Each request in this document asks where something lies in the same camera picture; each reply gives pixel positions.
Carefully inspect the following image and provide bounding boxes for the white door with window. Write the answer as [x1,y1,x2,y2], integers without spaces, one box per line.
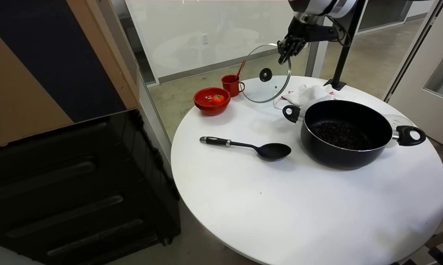
[385,0,443,153]

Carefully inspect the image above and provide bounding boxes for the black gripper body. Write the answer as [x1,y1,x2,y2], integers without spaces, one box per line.
[285,15,342,51]

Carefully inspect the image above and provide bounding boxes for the red cup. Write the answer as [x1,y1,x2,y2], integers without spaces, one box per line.
[220,74,247,99]

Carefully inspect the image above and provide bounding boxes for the glass lid with black knob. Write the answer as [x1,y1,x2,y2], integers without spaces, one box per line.
[238,41,294,104]

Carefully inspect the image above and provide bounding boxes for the black drawer cabinet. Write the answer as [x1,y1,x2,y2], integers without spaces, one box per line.
[0,109,183,265]

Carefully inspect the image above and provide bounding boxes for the black two-handled pot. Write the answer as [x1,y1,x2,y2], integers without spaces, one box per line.
[282,99,429,171]

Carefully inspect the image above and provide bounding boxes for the red bowl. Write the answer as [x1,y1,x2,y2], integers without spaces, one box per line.
[194,85,233,118]

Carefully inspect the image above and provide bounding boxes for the black camera stand pole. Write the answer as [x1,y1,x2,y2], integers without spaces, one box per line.
[327,0,372,91]

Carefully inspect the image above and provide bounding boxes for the grey door frame post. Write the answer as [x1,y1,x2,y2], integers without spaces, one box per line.
[305,40,332,78]

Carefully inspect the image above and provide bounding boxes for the red plastic spoon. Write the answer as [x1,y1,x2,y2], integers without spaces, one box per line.
[236,60,248,81]

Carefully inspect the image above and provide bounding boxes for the dark brown beans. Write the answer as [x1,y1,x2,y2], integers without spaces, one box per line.
[311,119,376,152]

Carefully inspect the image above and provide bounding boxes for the black plastic serving spoon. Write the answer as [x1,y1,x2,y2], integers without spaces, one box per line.
[199,134,294,163]

